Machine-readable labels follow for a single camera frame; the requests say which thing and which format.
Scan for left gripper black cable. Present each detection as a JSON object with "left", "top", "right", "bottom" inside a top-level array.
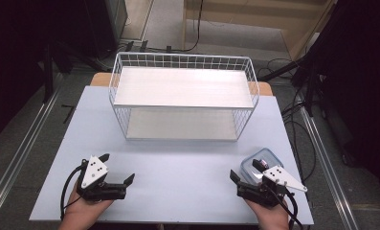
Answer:
[{"left": 59, "top": 164, "right": 84, "bottom": 221}]

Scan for wooden table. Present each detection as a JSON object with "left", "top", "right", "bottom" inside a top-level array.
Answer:
[{"left": 89, "top": 72, "right": 274, "bottom": 97}]

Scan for light blue table mat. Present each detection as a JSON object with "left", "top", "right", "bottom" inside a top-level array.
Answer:
[{"left": 29, "top": 85, "right": 315, "bottom": 226}]

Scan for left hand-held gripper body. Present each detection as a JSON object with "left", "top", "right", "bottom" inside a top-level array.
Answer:
[{"left": 76, "top": 154, "right": 127, "bottom": 202}]

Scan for black hanging cable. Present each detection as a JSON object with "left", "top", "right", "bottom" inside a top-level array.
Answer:
[{"left": 145, "top": 0, "right": 205, "bottom": 54}]

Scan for black stand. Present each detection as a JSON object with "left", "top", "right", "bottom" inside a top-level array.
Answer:
[
  {"left": 42, "top": 37, "right": 115, "bottom": 104},
  {"left": 257, "top": 54, "right": 329, "bottom": 118}
]

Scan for person's right hand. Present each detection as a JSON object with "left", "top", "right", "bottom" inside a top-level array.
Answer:
[{"left": 244, "top": 196, "right": 290, "bottom": 230}]

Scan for black floor cables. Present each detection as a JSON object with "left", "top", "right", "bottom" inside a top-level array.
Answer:
[{"left": 257, "top": 57, "right": 318, "bottom": 185}]

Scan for wooden furniture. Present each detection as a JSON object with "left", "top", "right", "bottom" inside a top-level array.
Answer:
[{"left": 181, "top": 0, "right": 337, "bottom": 61}]

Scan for white wire shelf rack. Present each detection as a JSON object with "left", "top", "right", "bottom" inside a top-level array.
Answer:
[{"left": 107, "top": 51, "right": 260, "bottom": 142}]

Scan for metal floor rail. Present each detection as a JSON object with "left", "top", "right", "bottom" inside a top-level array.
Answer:
[
  {"left": 297, "top": 103, "right": 361, "bottom": 230},
  {"left": 0, "top": 85, "right": 62, "bottom": 219}
]

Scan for person's left hand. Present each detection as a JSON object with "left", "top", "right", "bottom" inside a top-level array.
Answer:
[{"left": 57, "top": 183, "right": 115, "bottom": 230}]

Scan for clear plastic food container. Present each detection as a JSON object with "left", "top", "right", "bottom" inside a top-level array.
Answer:
[{"left": 239, "top": 147, "right": 284, "bottom": 186}]

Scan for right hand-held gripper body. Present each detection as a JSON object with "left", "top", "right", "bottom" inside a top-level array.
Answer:
[{"left": 236, "top": 165, "right": 308, "bottom": 209}]

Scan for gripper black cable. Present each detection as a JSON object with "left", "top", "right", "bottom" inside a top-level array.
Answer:
[
  {"left": 267, "top": 185, "right": 305, "bottom": 230},
  {"left": 59, "top": 164, "right": 84, "bottom": 221}
]

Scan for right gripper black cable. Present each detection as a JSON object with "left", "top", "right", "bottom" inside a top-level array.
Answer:
[{"left": 267, "top": 185, "right": 305, "bottom": 230}]

